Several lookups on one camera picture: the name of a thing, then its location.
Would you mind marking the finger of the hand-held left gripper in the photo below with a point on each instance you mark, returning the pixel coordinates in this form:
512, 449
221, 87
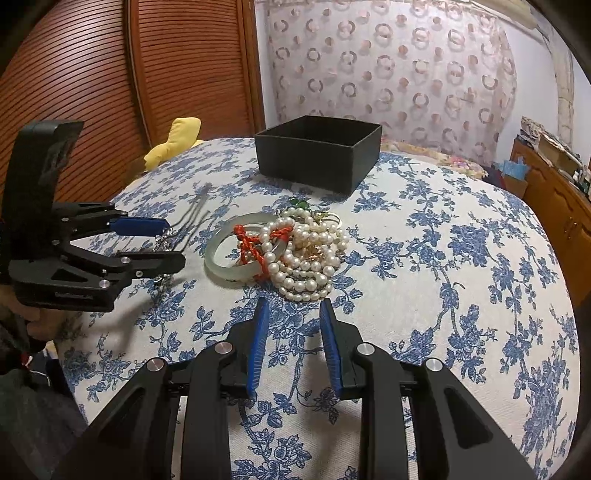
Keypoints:
157, 262
138, 226

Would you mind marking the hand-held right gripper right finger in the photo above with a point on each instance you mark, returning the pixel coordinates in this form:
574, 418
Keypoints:
330, 341

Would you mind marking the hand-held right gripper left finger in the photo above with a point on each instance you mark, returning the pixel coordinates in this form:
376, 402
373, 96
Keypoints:
261, 341

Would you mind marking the pale jade bangle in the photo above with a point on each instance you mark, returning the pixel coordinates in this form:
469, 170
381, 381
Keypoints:
214, 265

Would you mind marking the black box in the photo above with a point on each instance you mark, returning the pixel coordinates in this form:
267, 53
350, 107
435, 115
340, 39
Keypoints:
304, 157

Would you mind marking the person's left hand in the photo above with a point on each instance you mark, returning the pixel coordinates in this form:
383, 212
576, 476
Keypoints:
40, 323

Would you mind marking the yellow plush toy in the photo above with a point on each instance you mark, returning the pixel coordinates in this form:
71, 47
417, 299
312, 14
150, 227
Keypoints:
175, 138

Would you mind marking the wooden louvered door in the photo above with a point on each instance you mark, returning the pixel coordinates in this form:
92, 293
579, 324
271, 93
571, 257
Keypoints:
194, 60
69, 69

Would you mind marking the blue floral blanket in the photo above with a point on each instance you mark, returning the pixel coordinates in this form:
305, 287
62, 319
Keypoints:
438, 277

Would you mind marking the person's dark clothing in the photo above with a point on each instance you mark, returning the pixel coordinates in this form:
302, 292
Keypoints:
32, 415

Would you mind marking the pink floral quilt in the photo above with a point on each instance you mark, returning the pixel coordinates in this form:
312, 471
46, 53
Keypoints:
443, 159

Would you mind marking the wooden cabinet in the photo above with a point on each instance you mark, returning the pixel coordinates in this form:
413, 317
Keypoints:
554, 198

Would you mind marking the pile of papers and boxes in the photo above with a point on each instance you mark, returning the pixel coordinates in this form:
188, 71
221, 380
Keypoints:
554, 143

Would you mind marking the beige curtain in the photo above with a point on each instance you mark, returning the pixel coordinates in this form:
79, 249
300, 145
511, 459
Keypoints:
563, 92

